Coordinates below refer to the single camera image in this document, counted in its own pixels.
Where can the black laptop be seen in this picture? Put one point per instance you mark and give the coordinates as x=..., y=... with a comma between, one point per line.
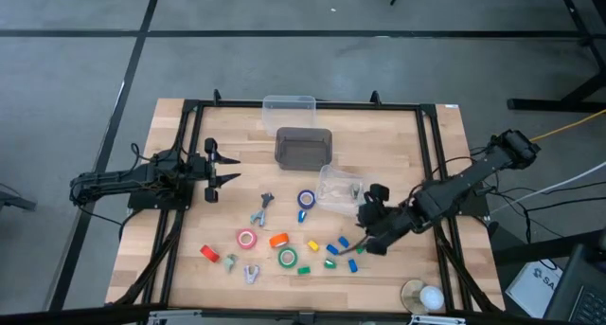
x=582, y=296

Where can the dark translucent plastic bin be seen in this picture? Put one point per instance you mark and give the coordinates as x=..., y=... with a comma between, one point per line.
x=303, y=149

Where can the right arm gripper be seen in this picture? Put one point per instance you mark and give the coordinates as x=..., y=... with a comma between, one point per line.
x=379, y=221

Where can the black staple remover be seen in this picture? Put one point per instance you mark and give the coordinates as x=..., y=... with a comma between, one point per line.
x=267, y=199

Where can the lilac staple remover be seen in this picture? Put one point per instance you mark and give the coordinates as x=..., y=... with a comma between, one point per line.
x=251, y=273

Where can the orange tape roll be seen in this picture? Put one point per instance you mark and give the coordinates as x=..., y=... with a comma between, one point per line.
x=279, y=241

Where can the black aluminium table frame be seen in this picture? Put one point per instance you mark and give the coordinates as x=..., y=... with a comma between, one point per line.
x=331, y=105

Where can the white bulb table lamp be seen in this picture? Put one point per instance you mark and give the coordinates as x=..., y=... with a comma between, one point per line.
x=432, y=298

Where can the white sticker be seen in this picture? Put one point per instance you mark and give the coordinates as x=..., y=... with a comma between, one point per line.
x=452, y=106

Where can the blue mini stapler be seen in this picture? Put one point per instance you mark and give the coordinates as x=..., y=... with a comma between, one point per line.
x=332, y=249
x=352, y=265
x=301, y=216
x=343, y=242

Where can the black desk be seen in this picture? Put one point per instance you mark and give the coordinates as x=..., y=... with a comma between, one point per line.
x=544, y=105

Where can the dark chair base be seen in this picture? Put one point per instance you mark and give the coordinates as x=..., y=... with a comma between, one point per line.
x=14, y=201

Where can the blue-grey staple remover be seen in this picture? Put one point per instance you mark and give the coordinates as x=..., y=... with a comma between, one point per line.
x=258, y=217

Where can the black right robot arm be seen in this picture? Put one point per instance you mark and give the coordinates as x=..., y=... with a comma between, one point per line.
x=464, y=183

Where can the green-grey staple remover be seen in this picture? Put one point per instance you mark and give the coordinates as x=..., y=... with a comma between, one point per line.
x=230, y=262

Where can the silver bracket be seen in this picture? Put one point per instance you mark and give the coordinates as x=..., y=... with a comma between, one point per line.
x=175, y=316
x=435, y=320

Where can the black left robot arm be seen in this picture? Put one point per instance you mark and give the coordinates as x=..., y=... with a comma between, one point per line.
x=109, y=180

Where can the pink tape roll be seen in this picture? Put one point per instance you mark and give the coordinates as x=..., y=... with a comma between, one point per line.
x=239, y=239

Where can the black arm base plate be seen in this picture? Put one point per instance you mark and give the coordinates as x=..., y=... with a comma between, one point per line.
x=480, y=209
x=142, y=203

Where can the beige staple remover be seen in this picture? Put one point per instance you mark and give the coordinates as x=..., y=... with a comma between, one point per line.
x=355, y=191

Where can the green tape roll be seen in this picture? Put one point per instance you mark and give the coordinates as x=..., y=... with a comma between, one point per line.
x=279, y=258

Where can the blue tape roll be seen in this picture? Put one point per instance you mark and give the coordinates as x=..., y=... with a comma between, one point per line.
x=298, y=199

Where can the yellow mini stapler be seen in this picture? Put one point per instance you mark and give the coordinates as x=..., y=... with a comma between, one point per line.
x=313, y=246

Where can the clear plastic bin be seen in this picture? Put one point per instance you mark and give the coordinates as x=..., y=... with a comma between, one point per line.
x=289, y=112
x=331, y=192

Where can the white printed box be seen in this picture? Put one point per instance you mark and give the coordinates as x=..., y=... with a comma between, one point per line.
x=532, y=287

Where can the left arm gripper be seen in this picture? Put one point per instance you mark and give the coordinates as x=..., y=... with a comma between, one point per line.
x=201, y=168

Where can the red tape roll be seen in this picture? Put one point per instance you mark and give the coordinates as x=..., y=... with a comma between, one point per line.
x=209, y=254

